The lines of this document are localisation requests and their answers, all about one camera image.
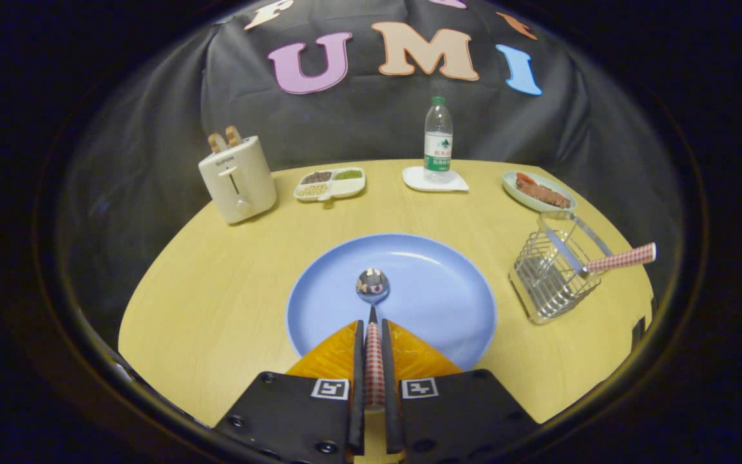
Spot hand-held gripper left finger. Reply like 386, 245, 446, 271
213, 320, 366, 464

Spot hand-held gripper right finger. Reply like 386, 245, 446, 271
381, 319, 540, 464

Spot spoon with red checked handle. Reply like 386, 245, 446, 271
356, 267, 390, 408

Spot fork with red checked handle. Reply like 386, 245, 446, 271
544, 227, 657, 276

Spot light blue round plate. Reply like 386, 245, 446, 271
286, 233, 497, 371

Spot white divided grain dish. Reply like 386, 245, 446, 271
293, 167, 366, 203

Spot white square coaster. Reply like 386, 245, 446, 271
402, 166, 470, 193

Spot pale green food plate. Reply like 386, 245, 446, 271
502, 170, 578, 213

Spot cream white toaster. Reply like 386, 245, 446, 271
198, 135, 278, 225

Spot clear water bottle green cap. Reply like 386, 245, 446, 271
424, 97, 454, 184

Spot brown meat slices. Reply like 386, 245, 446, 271
515, 172, 571, 209

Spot clear wire cutlery basket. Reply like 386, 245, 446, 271
509, 211, 613, 325

